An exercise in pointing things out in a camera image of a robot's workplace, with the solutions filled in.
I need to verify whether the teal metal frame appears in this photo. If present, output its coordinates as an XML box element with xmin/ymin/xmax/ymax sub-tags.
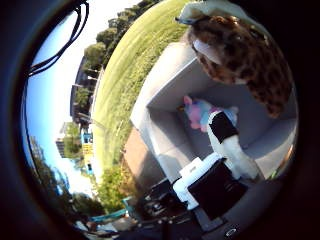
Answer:
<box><xmin>89</xmin><ymin>196</ymin><xmax>135</xmax><ymax>225</ymax></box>

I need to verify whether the pink and blue unicorn plush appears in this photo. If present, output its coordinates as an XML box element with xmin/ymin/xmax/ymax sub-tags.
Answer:
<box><xmin>178</xmin><ymin>95</ymin><xmax>240</xmax><ymax>133</ymax></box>

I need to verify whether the leopard spotted plush toy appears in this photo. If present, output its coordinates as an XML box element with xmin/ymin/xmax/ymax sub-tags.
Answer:
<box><xmin>175</xmin><ymin>0</ymin><xmax>295</xmax><ymax>120</ymax></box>

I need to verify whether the dark glass building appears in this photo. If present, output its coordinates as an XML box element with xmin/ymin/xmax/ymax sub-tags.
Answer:
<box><xmin>69</xmin><ymin>55</ymin><xmax>105</xmax><ymax>125</ymax></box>

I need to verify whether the black hand cable bundle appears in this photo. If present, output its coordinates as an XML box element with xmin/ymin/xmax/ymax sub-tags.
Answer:
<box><xmin>28</xmin><ymin>0</ymin><xmax>90</xmax><ymax>77</ymax></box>

